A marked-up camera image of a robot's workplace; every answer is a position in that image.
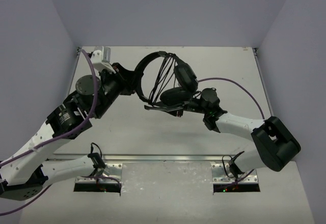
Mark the aluminium table rail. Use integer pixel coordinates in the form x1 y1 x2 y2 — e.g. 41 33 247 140
50 153 260 162

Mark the aluminium base plate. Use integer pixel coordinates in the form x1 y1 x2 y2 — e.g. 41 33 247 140
211 161 259 184
75 162 123 184

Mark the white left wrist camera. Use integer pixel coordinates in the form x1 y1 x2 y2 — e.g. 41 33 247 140
91 46 113 73

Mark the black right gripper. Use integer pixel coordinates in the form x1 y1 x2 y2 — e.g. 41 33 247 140
160 90 209 118

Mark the black headset with microphone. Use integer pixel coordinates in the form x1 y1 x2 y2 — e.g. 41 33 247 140
136 51 198 112

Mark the right aluminium base plate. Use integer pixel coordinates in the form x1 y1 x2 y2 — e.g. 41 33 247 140
211 161 259 184

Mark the left aluminium base plate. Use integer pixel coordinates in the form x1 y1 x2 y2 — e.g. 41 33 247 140
75 162 123 184

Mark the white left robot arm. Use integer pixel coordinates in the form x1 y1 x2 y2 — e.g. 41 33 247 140
1 63 143 201

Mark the thin black right base wire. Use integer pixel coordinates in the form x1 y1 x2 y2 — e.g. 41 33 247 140
221 154 250 184

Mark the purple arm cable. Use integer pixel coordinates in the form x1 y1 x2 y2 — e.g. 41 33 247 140
0 49 120 216
197 77 265 184

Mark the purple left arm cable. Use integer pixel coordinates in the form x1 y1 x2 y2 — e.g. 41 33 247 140
0 49 120 216

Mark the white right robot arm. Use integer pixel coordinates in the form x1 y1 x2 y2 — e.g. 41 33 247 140
160 88 301 179

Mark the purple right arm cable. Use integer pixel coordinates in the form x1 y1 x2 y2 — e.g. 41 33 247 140
197 77 265 184

